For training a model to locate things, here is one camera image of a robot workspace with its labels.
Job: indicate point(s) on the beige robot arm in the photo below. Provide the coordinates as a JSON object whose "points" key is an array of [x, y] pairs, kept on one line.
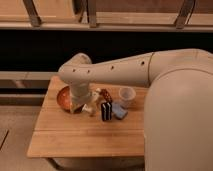
{"points": [[178, 108]]}

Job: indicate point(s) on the wooden table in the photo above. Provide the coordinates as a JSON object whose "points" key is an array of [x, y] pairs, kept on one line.
{"points": [[61, 134]]}

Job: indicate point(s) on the orange bowl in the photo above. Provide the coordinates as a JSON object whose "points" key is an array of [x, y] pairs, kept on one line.
{"points": [[65, 102]]}

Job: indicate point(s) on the brown patterned snack bag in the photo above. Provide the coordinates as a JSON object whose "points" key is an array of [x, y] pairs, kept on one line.
{"points": [[106, 95]]}

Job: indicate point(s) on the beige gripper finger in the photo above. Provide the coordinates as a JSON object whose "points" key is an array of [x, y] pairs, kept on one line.
{"points": [[90, 109], [95, 96]]}

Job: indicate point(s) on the blue sponge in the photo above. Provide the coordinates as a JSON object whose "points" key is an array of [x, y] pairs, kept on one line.
{"points": [[118, 111]]}

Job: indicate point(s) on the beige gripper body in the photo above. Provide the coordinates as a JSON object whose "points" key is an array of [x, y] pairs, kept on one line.
{"points": [[80, 94]]}

